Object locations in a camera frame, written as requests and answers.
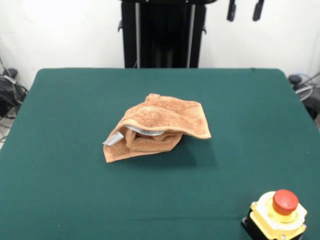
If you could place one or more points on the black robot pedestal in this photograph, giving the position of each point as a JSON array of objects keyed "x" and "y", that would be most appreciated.
[{"x": 165, "y": 37}]

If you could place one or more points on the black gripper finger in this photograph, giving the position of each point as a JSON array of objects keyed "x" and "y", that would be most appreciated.
[
  {"x": 258, "y": 11},
  {"x": 231, "y": 11}
]

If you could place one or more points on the orange terry towel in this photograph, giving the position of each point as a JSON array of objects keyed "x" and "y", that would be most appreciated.
[{"x": 162, "y": 112}]

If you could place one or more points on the dark green table cloth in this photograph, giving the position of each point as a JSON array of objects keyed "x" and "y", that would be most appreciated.
[{"x": 75, "y": 125}]

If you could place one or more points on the yellow emergency stop button box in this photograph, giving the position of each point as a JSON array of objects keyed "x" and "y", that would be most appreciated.
[{"x": 275, "y": 220}]

